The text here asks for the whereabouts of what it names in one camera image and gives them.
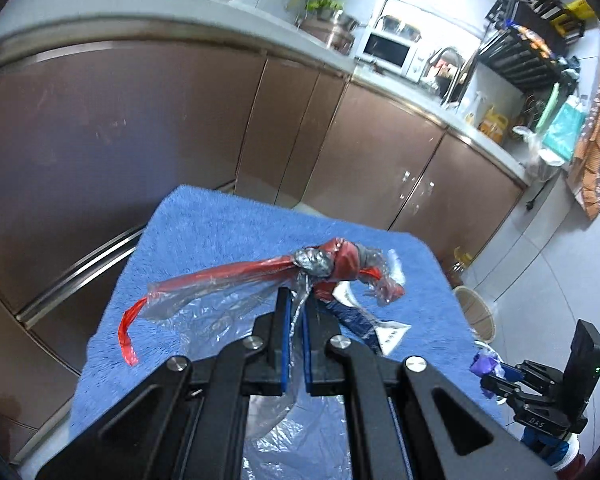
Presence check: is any cooking oil bottle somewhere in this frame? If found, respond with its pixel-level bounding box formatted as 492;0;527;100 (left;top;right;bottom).
450;246;475;276

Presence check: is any yellow bottle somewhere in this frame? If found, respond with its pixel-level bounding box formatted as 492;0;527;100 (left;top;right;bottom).
480;105;509;144

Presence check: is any clear bag with red strip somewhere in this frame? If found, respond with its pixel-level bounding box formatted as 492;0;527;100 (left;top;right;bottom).
117;245;406;480

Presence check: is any green potted plant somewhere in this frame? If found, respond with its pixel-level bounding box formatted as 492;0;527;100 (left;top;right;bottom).
305;0;344;17

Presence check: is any chrome kitchen faucet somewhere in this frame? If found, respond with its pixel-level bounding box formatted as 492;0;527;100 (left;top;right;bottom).
430;46;465;107

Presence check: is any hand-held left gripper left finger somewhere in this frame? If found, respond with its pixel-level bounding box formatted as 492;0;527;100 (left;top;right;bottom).
35;287;294;480

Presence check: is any beige lined bin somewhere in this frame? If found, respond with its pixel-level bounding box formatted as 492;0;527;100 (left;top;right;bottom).
454;285;496;343

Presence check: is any black power cable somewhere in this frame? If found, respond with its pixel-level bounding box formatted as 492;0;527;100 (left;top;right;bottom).
526;169;567;212

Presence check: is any teal hanging bag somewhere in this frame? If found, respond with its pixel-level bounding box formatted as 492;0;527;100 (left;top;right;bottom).
544;94;587;161

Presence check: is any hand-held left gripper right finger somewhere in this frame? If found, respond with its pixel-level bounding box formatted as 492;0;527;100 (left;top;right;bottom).
302;305;557;480

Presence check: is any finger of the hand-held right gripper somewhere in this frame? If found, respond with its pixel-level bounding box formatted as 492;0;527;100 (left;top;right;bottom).
481;374;525;404
502;359;552;387

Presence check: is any steel bowl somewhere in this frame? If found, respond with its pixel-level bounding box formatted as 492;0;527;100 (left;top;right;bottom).
330;12;361;32

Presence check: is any white plastic bag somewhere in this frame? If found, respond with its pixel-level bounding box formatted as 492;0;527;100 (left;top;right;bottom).
512;127;564;182

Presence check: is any dark red silver wrapper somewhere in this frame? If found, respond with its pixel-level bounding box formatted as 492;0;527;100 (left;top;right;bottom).
292;237;376;283

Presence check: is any brown patterned hanging cloth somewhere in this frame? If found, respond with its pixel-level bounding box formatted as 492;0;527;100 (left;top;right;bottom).
574;40;600;221

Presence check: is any blue terry towel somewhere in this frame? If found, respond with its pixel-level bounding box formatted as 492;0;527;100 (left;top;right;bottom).
70;185;481;480

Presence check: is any small purple wrapper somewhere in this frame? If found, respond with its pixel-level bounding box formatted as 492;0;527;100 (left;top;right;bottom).
471;352;505;382

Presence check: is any flattened blue white carton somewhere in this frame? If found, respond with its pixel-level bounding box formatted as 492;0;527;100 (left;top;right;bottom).
325;295;412;358

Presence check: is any white microwave oven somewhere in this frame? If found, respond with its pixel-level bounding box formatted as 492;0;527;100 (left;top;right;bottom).
362;30;421;81

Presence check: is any black dish rack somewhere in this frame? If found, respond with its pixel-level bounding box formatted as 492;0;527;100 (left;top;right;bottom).
480;0;587;92

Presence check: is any white spray bottle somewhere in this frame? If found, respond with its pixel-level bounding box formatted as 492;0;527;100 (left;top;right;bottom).
462;91;484;127

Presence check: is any steel pot with lid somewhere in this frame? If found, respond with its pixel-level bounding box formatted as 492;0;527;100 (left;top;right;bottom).
380;14;423;43

